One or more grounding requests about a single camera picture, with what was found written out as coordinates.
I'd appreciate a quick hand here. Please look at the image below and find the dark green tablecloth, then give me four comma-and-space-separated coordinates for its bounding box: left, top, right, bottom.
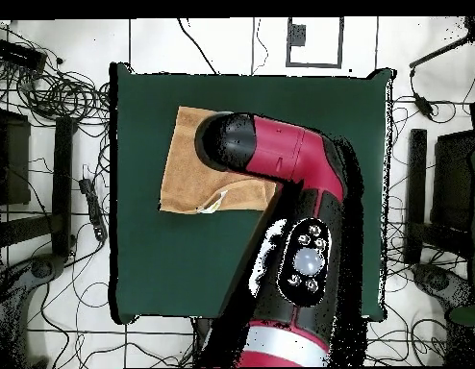
108, 61, 396, 325

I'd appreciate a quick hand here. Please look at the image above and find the black power adapter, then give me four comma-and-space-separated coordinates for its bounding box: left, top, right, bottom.
412, 92, 437, 120

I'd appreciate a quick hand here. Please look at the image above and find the tangle of black cables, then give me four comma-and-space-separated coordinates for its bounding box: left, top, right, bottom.
0, 57, 112, 128

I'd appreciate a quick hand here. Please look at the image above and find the black pole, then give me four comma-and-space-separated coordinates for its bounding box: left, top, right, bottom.
409, 32, 475, 70

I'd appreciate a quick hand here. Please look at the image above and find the long black power strip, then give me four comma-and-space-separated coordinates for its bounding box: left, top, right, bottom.
78, 177, 109, 242

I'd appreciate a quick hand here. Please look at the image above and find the yellow terry towel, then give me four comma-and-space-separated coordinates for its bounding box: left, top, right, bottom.
159, 106, 278, 215

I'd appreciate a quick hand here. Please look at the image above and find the grey caster foot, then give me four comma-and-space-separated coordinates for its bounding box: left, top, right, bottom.
0, 253, 67, 305
411, 261, 475, 310

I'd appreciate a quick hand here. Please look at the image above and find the black electronics box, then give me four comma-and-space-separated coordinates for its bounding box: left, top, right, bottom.
0, 38, 48, 73

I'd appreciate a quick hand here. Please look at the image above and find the grey square frame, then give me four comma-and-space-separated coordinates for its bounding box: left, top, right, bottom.
285, 16, 345, 70

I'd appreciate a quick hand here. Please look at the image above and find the small grey box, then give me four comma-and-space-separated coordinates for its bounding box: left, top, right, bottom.
287, 23, 308, 48

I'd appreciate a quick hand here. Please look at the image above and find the dark rectangular panel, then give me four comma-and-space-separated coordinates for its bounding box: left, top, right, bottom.
430, 129, 475, 232
0, 108, 32, 206

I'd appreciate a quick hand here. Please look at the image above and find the black stand bar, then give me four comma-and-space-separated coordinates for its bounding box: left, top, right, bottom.
403, 128, 428, 265
51, 115, 78, 258

